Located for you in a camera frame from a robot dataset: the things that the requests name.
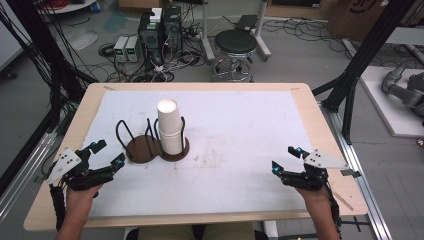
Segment white floor board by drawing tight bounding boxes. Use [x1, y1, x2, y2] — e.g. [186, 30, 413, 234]
[359, 65, 424, 139]

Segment cardboard box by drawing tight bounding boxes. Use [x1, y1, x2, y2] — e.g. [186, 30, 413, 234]
[327, 0, 424, 42]

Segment black computer tower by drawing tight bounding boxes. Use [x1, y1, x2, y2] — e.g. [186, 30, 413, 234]
[137, 11, 165, 65]
[162, 5, 184, 52]

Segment brown cup holder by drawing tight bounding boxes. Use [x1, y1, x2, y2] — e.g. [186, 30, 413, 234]
[115, 116, 191, 165]

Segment tangle of floor cables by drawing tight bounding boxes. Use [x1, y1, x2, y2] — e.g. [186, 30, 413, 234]
[97, 39, 209, 84]

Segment white table mat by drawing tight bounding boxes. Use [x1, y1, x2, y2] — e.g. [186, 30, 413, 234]
[80, 89, 315, 218]

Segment stack of white paper cups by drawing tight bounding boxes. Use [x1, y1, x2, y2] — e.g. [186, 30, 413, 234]
[156, 98, 186, 156]

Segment wooden table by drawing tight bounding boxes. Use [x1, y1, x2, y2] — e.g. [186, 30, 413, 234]
[23, 82, 370, 232]

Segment thin wooden stick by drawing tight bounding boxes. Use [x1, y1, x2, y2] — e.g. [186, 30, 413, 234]
[332, 191, 355, 212]

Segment flat black device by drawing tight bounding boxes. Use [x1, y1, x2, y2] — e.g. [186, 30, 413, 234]
[234, 14, 258, 33]

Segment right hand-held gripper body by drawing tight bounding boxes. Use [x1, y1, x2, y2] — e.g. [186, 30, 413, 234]
[281, 149, 350, 192]

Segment person's khaki pants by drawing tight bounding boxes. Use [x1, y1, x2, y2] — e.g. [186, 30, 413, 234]
[137, 222, 257, 240]

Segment white table leg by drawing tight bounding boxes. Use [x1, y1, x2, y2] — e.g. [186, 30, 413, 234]
[262, 220, 280, 239]

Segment aluminium rail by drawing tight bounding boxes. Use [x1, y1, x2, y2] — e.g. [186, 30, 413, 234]
[319, 102, 394, 240]
[0, 130, 58, 223]

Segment black braided cable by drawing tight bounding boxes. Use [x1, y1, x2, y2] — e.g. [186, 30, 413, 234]
[48, 182, 68, 232]
[325, 181, 343, 240]

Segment person's right hand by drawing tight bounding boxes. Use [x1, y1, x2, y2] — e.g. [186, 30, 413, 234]
[294, 185, 332, 212]

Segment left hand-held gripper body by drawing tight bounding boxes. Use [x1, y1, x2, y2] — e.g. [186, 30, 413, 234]
[46, 147, 116, 192]

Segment black round stool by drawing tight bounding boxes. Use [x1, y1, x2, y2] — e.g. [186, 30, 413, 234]
[210, 28, 259, 84]

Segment person's left hand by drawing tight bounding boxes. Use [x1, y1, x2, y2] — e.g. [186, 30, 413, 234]
[65, 183, 104, 215]

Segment small metal bracket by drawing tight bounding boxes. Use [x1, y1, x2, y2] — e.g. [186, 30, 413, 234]
[340, 168, 362, 179]

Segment grey power supply unit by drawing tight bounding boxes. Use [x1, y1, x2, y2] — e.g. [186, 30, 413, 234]
[113, 35, 130, 64]
[125, 35, 142, 64]

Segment small white box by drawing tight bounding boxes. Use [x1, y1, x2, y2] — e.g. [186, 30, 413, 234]
[149, 6, 164, 24]

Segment black metal frame post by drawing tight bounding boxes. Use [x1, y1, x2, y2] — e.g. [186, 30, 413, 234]
[5, 0, 99, 138]
[312, 0, 410, 145]

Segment white stand leg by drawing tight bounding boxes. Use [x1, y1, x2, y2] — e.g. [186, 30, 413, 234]
[253, 0, 272, 63]
[199, 0, 216, 65]

